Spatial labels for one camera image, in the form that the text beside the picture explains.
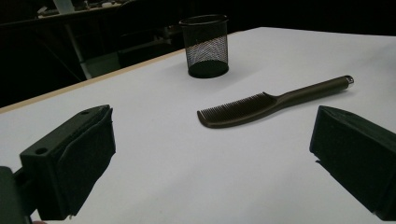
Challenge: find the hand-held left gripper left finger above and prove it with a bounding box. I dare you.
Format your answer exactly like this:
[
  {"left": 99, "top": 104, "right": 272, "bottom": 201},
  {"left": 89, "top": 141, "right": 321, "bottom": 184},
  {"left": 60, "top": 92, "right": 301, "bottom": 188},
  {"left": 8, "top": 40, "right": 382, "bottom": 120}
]
[{"left": 19, "top": 104, "right": 117, "bottom": 221}]

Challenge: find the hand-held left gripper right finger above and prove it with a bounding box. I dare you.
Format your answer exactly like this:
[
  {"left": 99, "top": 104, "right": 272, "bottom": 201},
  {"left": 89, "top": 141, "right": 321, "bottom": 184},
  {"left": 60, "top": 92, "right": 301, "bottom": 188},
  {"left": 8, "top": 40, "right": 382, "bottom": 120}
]
[{"left": 309, "top": 105, "right": 396, "bottom": 222}]

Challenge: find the dark brown comb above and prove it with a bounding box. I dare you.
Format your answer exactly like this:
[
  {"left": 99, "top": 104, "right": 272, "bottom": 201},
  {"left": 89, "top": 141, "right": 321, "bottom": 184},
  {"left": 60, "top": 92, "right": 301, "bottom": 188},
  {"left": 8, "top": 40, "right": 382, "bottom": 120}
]
[{"left": 196, "top": 75, "right": 355, "bottom": 130}]

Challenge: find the black mesh pen holder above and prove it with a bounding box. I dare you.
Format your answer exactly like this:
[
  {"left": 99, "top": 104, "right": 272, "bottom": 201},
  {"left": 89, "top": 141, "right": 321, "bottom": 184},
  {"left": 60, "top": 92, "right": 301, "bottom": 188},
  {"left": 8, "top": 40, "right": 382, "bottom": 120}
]
[{"left": 178, "top": 13, "right": 230, "bottom": 79}]

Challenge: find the background desk with white legs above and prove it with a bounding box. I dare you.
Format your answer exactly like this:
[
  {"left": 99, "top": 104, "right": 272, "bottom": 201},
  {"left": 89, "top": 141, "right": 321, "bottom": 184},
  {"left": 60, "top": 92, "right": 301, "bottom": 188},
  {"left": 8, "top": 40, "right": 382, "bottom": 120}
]
[{"left": 0, "top": 0, "right": 125, "bottom": 80}]

